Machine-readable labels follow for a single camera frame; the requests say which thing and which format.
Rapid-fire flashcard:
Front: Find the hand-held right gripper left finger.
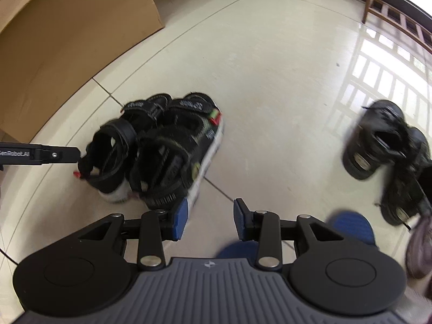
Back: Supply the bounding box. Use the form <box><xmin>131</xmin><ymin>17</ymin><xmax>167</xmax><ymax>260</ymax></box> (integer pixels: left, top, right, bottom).
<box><xmin>76</xmin><ymin>198</ymin><xmax>188</xmax><ymax>271</ymax></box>

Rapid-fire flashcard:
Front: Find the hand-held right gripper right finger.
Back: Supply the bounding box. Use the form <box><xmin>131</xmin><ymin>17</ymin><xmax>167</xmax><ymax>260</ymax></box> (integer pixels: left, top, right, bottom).
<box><xmin>234</xmin><ymin>198</ymin><xmax>343</xmax><ymax>271</ymax></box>

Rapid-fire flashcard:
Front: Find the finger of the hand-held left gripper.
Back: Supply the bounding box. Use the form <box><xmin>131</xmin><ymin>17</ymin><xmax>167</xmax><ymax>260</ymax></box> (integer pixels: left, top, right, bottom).
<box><xmin>34</xmin><ymin>145</ymin><xmax>82</xmax><ymax>166</ymax></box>

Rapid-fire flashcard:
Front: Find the blue slipper car print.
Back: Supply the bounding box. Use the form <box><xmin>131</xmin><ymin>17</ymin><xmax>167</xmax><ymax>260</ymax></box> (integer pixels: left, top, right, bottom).
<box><xmin>332</xmin><ymin>211</ymin><xmax>377</xmax><ymax>247</ymax></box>
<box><xmin>216</xmin><ymin>241</ymin><xmax>259</xmax><ymax>260</ymax></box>

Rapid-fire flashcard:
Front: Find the black sport sandal white sole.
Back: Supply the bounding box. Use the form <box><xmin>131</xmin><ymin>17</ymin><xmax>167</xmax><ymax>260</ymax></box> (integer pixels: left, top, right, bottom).
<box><xmin>130</xmin><ymin>92</ymin><xmax>225</xmax><ymax>210</ymax></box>
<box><xmin>73</xmin><ymin>94</ymin><xmax>173</xmax><ymax>204</ymax></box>

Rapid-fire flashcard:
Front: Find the purple mesh sneaker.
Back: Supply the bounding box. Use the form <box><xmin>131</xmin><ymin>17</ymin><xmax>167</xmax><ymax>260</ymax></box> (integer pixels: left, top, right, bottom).
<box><xmin>405</xmin><ymin>214</ymin><xmax>432</xmax><ymax>279</ymax></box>

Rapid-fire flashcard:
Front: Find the wooden shoe rack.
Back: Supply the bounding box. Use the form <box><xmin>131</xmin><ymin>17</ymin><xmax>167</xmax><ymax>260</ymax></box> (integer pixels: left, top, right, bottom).
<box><xmin>362</xmin><ymin>0</ymin><xmax>432</xmax><ymax>62</ymax></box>

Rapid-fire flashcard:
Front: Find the brown cardboard box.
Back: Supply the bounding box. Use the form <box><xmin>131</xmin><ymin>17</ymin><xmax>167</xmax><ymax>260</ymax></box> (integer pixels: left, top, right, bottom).
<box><xmin>0</xmin><ymin>0</ymin><xmax>165</xmax><ymax>144</ymax></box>

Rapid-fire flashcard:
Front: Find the black cable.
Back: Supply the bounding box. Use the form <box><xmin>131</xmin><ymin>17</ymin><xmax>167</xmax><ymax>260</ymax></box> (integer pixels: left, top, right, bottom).
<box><xmin>0</xmin><ymin>248</ymin><xmax>20</xmax><ymax>266</ymax></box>

